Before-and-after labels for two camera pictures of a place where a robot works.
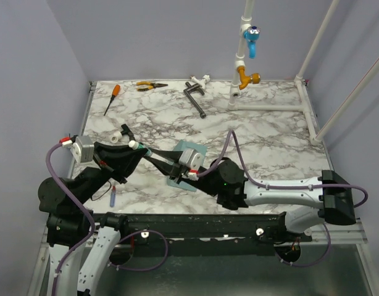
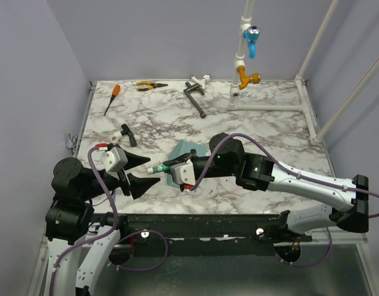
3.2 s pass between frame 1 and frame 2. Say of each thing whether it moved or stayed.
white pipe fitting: stayed
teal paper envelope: stayed
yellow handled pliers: stayed
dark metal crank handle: stayed
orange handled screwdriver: stayed
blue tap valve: stayed
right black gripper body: moved
